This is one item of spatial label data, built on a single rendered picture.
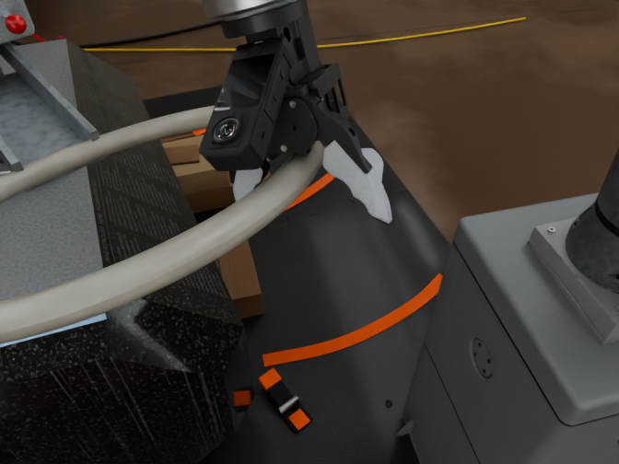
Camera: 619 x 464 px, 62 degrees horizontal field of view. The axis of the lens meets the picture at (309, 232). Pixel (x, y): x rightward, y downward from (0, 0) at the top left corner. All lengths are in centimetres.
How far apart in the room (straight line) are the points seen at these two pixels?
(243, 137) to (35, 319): 19
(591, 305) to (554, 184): 171
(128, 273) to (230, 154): 11
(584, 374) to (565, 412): 6
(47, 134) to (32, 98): 13
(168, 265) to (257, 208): 8
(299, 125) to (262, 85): 5
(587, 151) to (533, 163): 30
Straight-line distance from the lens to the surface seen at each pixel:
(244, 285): 180
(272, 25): 43
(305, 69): 48
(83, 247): 109
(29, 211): 121
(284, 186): 43
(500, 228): 103
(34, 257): 111
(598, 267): 91
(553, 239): 98
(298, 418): 166
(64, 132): 92
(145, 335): 104
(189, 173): 211
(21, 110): 102
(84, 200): 119
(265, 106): 40
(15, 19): 105
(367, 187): 45
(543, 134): 290
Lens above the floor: 154
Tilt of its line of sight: 46 degrees down
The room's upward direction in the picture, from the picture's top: straight up
